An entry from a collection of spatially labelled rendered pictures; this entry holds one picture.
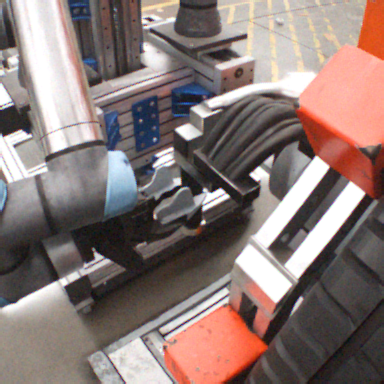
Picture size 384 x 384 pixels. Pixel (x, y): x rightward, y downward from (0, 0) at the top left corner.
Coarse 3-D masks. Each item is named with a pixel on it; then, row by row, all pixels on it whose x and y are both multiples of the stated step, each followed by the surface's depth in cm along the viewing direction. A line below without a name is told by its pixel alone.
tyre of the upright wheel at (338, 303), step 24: (360, 240) 25; (336, 264) 27; (360, 264) 25; (312, 288) 28; (336, 288) 26; (360, 288) 25; (312, 312) 27; (336, 312) 26; (360, 312) 24; (288, 336) 29; (312, 336) 27; (336, 336) 25; (360, 336) 25; (264, 360) 31; (288, 360) 29; (312, 360) 27; (336, 360) 26; (360, 360) 24
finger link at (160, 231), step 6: (180, 216) 57; (186, 216) 58; (156, 222) 57; (168, 222) 57; (174, 222) 57; (180, 222) 58; (156, 228) 56; (162, 228) 56; (168, 228) 56; (174, 228) 57; (150, 234) 56; (156, 234) 55; (162, 234) 55; (168, 234) 56; (144, 240) 56; (150, 240) 55; (156, 240) 56
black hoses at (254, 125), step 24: (240, 120) 43; (264, 120) 40; (288, 120) 40; (216, 144) 44; (240, 144) 42; (264, 144) 40; (288, 144) 39; (216, 168) 44; (240, 168) 42; (240, 192) 41
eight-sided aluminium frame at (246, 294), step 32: (320, 160) 34; (320, 192) 36; (352, 192) 32; (288, 224) 35; (320, 224) 33; (352, 224) 34; (256, 256) 36; (288, 256) 35; (320, 256) 33; (256, 288) 36; (288, 288) 33; (256, 320) 39
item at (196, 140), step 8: (304, 80) 59; (304, 88) 57; (288, 104) 56; (184, 128) 49; (192, 128) 49; (176, 136) 49; (184, 136) 48; (192, 136) 48; (200, 136) 49; (208, 136) 49; (176, 144) 50; (184, 144) 48; (192, 144) 49; (200, 144) 49; (184, 152) 49; (192, 152) 49
